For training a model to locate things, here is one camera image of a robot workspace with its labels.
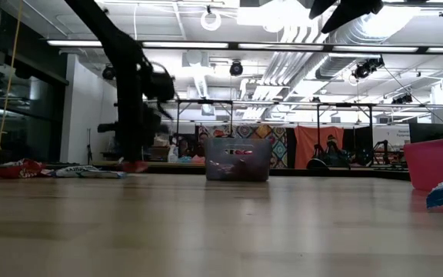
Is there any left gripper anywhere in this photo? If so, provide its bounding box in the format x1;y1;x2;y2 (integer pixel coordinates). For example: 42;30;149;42
98;61;176;165

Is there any grey translucent plastic bin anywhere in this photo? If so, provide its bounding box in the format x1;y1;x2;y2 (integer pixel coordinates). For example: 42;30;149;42
205;137;273;182

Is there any black ceiling spotlight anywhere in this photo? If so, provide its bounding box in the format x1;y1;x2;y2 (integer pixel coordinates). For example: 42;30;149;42
228;59;245;78
101;64;117;82
351;56;385;81
391;93;415;105

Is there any black monitor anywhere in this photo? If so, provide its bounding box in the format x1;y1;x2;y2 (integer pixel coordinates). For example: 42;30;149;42
408;122;443;145

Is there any silver ventilation duct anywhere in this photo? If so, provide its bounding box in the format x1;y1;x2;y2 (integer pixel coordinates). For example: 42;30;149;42
313;0;422;81

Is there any person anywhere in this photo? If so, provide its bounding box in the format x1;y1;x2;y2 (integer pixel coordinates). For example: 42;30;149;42
195;132;211;158

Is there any black aluminium table frame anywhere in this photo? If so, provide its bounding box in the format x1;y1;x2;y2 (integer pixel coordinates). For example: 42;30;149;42
0;161;411;182

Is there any red Skittles packet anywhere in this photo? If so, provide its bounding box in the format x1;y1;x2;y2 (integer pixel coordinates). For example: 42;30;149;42
223;148;254;156
0;157;48;179
120;160;150;174

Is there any black metal rig frame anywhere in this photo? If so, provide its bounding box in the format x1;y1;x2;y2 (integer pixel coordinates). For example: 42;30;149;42
315;102;375;167
174;98;235;136

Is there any orange hanging cloth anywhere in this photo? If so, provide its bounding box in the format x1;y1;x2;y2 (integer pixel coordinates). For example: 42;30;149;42
293;125;345;169

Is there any red plastic bin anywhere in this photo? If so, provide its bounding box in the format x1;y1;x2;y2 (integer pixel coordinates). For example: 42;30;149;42
402;135;443;192

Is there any black curved bracket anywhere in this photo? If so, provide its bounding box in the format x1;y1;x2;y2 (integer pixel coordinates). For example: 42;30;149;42
305;157;329;170

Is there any overhead light bar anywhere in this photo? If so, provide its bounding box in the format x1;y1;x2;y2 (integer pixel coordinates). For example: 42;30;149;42
46;38;443;55

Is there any white ceiling ring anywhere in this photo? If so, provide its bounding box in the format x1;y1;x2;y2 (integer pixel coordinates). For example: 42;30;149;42
199;8;223;32

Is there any thin black stand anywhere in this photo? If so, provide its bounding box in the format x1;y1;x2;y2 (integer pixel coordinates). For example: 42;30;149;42
85;127;94;165

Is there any yellow cable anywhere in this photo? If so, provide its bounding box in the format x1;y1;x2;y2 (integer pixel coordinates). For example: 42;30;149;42
0;0;25;167

